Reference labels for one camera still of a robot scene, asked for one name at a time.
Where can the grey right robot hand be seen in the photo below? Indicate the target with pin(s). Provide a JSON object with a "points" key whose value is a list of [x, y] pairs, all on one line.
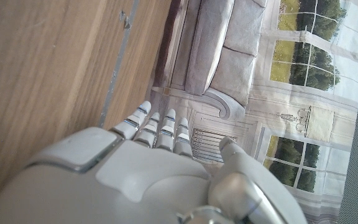
{"points": [[141, 186]]}

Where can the grey tape outline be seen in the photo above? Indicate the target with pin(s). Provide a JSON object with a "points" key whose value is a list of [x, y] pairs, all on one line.
{"points": [[118, 62]]}

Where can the printed sofa room backdrop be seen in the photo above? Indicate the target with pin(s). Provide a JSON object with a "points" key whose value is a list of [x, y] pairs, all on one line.
{"points": [[259, 77]]}

